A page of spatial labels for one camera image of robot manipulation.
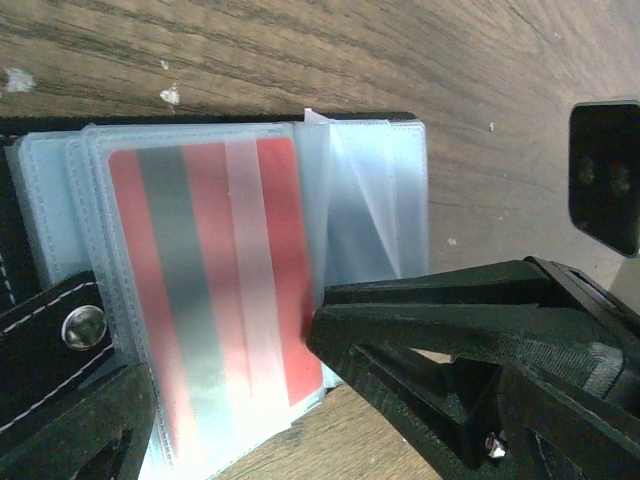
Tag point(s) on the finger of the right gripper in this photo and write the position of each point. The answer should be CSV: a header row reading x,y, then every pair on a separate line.
x,y
534,311

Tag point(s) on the red striped credit card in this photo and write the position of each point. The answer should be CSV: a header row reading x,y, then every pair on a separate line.
x,y
216,242

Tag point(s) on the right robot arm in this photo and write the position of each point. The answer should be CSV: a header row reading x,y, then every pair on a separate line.
x,y
603,201

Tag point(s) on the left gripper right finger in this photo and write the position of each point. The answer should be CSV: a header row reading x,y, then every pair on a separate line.
x,y
479,403

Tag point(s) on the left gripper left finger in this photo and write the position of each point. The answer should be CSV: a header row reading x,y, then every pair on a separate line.
x,y
98,432

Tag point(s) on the black leather card holder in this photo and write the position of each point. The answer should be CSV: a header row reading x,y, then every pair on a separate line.
x,y
69,308

